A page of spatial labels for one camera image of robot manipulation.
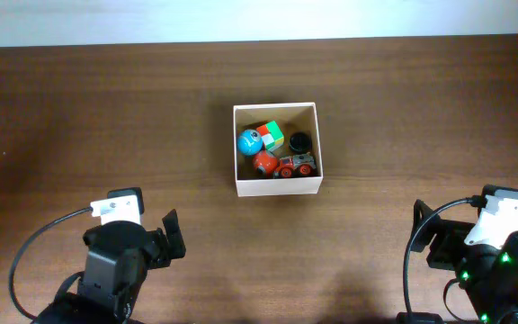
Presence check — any orange eyeball ball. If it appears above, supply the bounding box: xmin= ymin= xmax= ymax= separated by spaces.
xmin=253 ymin=150 xmax=279 ymax=177

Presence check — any red grey toy truck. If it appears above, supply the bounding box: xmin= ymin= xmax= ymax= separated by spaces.
xmin=273 ymin=152 xmax=317 ymax=179

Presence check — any blue eyeball ball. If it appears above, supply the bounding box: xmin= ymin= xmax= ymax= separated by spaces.
xmin=237 ymin=130 xmax=263 ymax=156

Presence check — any black round cap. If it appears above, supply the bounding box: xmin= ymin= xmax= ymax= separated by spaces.
xmin=289 ymin=131 xmax=312 ymax=154

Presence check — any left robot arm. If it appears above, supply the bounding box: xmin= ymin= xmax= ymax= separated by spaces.
xmin=33 ymin=210 xmax=186 ymax=323

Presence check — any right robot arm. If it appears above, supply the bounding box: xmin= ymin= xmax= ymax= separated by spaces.
xmin=396 ymin=195 xmax=518 ymax=323

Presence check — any colourful puzzle cube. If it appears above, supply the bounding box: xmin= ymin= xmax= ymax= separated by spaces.
xmin=256 ymin=121 xmax=284 ymax=151

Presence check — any pink cardboard box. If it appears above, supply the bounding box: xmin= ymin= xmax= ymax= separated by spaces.
xmin=233 ymin=103 xmax=324 ymax=197

